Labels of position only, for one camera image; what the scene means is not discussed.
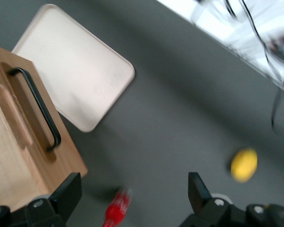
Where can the wooden drawer with worn recess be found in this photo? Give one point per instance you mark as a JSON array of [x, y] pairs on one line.
[[4, 165]]

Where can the red soda bottle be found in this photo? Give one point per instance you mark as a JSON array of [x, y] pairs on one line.
[[117, 208]]

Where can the wooden drawer cabinet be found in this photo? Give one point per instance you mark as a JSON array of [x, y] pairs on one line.
[[11, 170]]

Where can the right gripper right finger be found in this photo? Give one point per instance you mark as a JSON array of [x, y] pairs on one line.
[[201, 196]]

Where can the beige rectangular tray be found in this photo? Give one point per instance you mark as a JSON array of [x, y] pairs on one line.
[[73, 68]]

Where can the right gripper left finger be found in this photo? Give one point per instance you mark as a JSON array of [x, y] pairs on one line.
[[59, 201]]

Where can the yellow lemon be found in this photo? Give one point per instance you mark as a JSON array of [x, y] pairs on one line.
[[244, 165]]

